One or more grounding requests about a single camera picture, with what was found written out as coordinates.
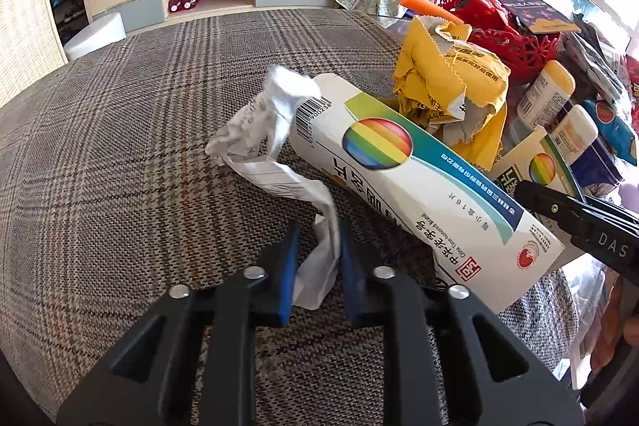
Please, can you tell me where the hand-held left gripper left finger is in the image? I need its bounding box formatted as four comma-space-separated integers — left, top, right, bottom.
55, 221, 301, 426

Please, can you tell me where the red plastic basket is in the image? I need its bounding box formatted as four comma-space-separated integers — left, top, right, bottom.
439, 0, 563, 85

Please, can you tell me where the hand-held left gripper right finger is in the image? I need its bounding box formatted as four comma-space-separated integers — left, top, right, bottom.
339, 219, 586, 426

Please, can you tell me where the white rainbow medicine box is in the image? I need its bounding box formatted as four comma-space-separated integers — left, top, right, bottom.
288, 73, 565, 316

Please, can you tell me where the short white yellow-capped bottle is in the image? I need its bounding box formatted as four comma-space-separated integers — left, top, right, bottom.
549, 105, 599, 165

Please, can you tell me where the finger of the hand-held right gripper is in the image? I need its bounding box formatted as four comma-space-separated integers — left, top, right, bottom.
514, 180, 639, 233

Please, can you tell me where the yellow crumpled packet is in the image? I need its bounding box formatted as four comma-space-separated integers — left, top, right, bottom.
393, 14, 510, 173

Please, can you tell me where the blue chip bag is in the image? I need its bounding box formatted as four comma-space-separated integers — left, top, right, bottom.
581, 99, 639, 165

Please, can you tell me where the orange tube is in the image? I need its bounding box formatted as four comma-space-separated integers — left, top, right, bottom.
399, 0, 465, 26

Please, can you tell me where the tall white yellow-capped bottle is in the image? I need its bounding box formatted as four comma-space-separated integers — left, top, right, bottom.
516, 60, 576, 130

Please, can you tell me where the white round stool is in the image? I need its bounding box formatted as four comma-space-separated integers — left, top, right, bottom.
64, 13, 127, 60

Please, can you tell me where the plaid tablecloth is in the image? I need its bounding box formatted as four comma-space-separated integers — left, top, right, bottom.
0, 9, 580, 426

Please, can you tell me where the white paper leaflet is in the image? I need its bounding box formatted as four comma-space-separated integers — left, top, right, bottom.
204, 65, 343, 310

